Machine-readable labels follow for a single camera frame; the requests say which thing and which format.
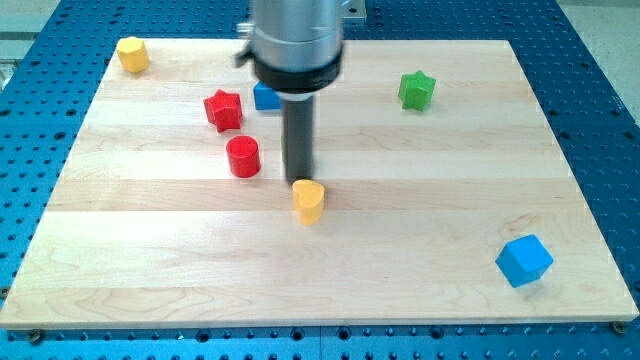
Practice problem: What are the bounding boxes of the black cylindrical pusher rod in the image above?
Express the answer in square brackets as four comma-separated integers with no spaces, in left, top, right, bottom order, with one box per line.
[281,93,314,184]

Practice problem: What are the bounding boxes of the yellow heart block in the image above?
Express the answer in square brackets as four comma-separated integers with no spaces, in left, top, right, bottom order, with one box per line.
[292,179,325,226]

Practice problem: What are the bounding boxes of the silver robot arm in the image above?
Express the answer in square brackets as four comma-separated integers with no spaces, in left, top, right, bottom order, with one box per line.
[234,0,352,184]

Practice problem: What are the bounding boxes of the blue block behind arm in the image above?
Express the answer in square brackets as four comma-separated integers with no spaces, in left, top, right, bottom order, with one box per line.
[253,81,281,111]

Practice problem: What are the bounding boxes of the wooden board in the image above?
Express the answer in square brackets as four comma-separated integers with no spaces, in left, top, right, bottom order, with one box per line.
[1,39,638,329]

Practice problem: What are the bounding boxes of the green block behind rod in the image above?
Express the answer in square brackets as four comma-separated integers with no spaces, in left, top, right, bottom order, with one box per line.
[280,135,286,163]

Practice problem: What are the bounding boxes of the red cylinder block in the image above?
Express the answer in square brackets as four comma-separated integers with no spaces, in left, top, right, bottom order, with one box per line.
[226,135,261,178]

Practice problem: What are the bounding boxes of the red star block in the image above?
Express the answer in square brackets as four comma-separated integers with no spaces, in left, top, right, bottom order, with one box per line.
[203,90,243,133]

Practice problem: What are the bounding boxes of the green star block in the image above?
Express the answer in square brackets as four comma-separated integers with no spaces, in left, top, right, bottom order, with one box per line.
[398,70,437,111]

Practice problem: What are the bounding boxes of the yellow hexagon block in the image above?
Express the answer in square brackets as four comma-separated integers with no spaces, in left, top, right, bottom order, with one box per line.
[116,37,150,73]

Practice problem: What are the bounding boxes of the blue cube block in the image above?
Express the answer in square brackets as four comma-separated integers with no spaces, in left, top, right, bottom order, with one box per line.
[495,234,554,288]

